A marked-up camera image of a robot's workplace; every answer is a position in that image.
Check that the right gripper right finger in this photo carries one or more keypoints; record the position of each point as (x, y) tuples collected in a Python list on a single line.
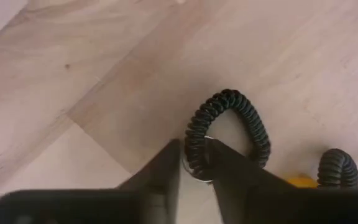
[(275, 208)]

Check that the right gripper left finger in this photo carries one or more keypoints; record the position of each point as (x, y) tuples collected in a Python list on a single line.
[(104, 208)]

